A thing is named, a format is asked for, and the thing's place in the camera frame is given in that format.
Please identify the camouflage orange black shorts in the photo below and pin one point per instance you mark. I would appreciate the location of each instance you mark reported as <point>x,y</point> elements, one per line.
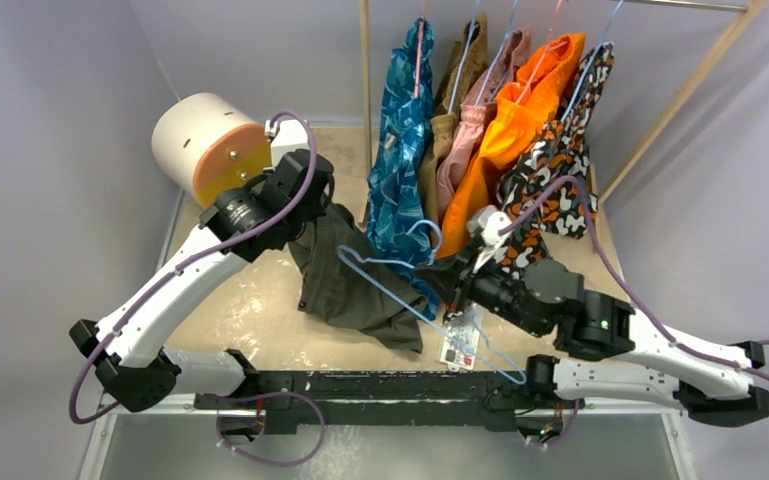
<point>560,149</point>

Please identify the blue hanger of camouflage shorts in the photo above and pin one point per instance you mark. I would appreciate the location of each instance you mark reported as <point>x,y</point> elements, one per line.
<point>584,71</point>

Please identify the blue patterned shorts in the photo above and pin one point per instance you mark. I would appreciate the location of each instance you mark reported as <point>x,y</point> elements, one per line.
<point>394,204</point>

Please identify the round pastel drawer box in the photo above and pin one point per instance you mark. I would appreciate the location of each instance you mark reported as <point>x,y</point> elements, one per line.
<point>207,146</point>

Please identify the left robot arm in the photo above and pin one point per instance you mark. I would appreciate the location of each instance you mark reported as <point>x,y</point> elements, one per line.
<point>128,351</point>

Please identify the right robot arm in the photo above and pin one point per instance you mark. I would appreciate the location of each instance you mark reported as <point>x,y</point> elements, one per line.
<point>610,350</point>

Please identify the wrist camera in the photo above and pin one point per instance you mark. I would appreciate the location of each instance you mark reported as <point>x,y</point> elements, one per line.
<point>487,234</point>
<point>285,136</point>

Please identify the wooden clothes rack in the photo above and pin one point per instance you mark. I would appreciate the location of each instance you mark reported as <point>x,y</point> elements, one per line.
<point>745,14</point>

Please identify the white printed tag card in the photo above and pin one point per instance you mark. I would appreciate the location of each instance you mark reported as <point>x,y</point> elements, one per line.
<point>461,337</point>

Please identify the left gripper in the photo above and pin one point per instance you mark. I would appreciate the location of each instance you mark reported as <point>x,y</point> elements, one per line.
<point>316,209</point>

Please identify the pink shorts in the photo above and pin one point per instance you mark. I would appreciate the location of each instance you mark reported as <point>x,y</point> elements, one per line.
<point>475,118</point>

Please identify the olive green shorts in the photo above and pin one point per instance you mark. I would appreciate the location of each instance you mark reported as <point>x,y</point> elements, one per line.
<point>340,297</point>

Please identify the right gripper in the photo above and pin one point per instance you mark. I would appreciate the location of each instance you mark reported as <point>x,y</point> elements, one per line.
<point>459,281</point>

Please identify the brown shorts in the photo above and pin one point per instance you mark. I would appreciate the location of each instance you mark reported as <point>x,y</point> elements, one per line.
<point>467,61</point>

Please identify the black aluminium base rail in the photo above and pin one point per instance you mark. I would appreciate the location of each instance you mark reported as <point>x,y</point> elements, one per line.
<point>290,399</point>

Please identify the blue hanger of brown shorts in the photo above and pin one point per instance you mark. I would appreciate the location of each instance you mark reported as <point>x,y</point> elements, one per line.
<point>470,33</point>

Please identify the pink hanger of orange shorts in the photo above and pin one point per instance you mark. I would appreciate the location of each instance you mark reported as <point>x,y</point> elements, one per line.
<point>545,49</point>

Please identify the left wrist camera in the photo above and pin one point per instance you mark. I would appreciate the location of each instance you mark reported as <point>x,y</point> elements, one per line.
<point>285,136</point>

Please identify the light blue hanger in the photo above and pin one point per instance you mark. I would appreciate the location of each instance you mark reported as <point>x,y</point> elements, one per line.
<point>354,261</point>

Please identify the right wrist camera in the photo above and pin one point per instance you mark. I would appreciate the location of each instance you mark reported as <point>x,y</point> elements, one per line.
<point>487,234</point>

